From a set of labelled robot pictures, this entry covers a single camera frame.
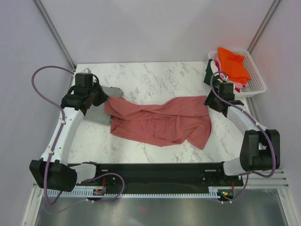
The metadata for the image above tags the salmon pink t shirt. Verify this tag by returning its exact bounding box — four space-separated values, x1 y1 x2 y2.
104 96 212 150

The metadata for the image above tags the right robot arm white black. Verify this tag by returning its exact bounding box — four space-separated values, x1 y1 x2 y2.
204 82 280 186

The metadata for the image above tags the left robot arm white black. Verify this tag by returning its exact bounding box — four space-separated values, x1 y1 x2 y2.
29 73 109 192

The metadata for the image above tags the folded grey t shirt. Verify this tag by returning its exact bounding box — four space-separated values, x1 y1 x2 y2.
85 87 124 126

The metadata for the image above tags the dark green white garment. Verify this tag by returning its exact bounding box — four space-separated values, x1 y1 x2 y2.
204 59 222 87

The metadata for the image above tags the magenta red t shirt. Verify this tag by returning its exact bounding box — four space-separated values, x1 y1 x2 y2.
214 60 244 93

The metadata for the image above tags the light pink t shirt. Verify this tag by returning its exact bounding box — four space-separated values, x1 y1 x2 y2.
214 60 249 93

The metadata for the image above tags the orange t shirt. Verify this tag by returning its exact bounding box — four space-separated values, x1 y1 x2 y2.
217 47 251 85

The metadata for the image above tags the white plastic laundry basket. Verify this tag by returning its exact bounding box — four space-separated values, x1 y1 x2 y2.
208 49 267 99

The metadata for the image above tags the left aluminium frame post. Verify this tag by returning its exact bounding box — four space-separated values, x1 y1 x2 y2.
32 0 76 71

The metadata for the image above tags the aluminium frame post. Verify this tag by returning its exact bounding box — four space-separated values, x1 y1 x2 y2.
247 0 282 54
32 0 76 71

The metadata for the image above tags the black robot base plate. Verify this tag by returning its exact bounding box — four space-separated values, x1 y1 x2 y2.
82 162 244 193

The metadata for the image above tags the right aluminium frame post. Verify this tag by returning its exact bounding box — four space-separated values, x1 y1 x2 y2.
247 0 282 54

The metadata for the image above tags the white slotted cable duct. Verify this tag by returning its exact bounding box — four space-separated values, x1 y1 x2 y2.
48 186 234 198

